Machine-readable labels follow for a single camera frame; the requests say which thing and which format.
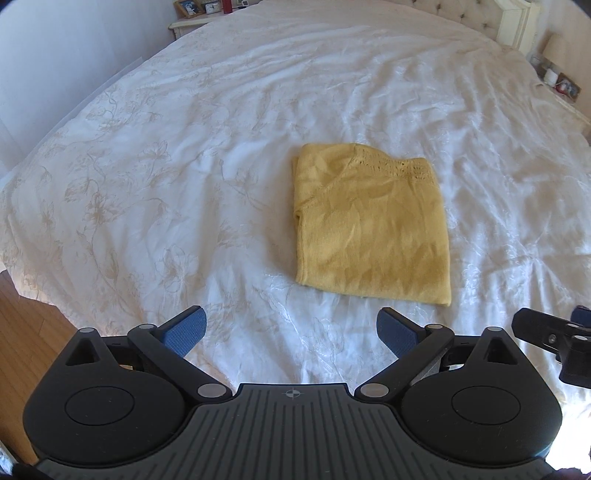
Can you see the left wooden photo frame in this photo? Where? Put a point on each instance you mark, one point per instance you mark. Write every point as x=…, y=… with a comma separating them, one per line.
x=188, y=8

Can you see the white nightstand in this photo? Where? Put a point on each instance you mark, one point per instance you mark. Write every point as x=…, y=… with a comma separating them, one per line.
x=182, y=27
x=569, y=116

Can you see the white cylinder speaker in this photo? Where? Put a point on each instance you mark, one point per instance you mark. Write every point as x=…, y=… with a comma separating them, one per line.
x=550, y=78

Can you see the right beige table lamp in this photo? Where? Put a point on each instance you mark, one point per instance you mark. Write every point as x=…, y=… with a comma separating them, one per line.
x=556, y=50

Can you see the cream tufted headboard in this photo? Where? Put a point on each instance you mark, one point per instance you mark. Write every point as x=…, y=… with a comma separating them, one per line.
x=511, y=23

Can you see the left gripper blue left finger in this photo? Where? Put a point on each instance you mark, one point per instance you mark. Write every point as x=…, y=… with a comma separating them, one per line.
x=163, y=349

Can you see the yellow knit sweater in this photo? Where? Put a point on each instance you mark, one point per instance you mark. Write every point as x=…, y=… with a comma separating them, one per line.
x=370, y=225

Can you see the white embroidered bedspread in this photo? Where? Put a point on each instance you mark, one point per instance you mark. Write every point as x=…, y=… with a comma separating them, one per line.
x=199, y=177

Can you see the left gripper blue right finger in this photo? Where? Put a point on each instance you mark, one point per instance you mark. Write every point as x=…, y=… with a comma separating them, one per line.
x=418, y=349

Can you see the left white nightstand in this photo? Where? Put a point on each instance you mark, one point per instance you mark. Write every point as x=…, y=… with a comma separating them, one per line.
x=182, y=27

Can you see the right white nightstand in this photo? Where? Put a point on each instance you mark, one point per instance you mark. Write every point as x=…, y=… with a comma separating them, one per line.
x=569, y=116

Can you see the wooden photo frame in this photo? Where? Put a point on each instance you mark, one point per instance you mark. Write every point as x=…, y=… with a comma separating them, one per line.
x=567, y=87
x=188, y=8

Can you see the right wooden photo frame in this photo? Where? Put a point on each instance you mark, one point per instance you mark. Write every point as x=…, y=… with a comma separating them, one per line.
x=567, y=87

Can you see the small white alarm clock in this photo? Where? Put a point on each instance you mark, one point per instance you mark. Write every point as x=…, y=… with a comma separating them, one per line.
x=212, y=7

